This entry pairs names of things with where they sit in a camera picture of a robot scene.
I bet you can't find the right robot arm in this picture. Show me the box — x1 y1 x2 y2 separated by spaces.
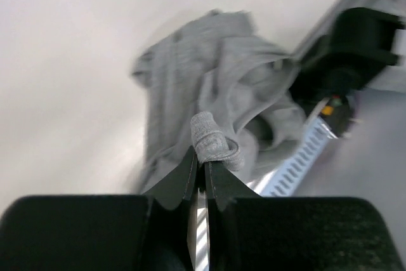
290 7 405 138

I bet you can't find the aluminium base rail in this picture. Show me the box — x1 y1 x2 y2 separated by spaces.
291 0 388 62

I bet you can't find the white slotted cable duct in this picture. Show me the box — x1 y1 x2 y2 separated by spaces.
247 117 336 197

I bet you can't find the dark grey tank top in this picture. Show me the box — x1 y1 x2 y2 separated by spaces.
133 11 305 192

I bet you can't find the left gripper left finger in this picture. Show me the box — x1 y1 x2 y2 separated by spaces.
143 147 197 211

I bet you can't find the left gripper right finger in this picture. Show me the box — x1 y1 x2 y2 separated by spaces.
204 162 263 213

